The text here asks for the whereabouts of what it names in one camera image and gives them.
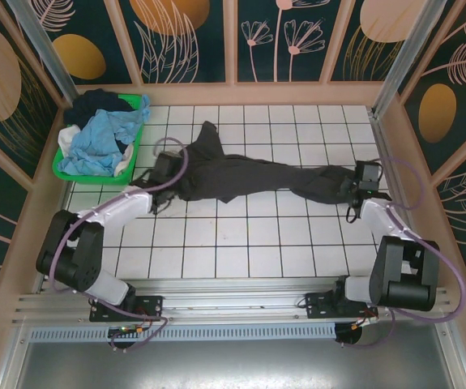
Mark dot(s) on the grey t-shirt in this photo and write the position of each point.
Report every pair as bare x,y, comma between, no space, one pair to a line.
236,174

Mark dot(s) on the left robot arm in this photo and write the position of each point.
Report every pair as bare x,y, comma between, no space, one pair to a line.
70,251

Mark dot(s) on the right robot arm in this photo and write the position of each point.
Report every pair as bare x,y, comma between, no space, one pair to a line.
403,275

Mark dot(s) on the green plastic laundry basket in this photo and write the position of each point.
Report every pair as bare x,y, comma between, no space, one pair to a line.
95,179

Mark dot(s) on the white t-shirt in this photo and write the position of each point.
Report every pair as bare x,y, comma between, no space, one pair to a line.
65,138

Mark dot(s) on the navy blue t-shirt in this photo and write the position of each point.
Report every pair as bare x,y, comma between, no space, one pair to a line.
91,103

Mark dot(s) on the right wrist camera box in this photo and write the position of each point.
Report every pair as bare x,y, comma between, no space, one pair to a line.
368,171

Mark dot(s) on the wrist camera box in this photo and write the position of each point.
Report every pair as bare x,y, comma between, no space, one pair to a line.
167,162
368,171

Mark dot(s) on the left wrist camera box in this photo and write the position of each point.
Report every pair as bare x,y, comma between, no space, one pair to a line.
167,162

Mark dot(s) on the aluminium table edge rail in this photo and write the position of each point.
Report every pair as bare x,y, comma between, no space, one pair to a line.
384,138

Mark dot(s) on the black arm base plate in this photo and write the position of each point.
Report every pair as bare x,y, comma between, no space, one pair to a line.
147,308
321,306

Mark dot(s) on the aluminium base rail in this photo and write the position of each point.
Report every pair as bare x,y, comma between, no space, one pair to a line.
236,300

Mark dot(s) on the aluminium frame post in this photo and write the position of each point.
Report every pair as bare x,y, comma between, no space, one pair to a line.
403,52
50,56

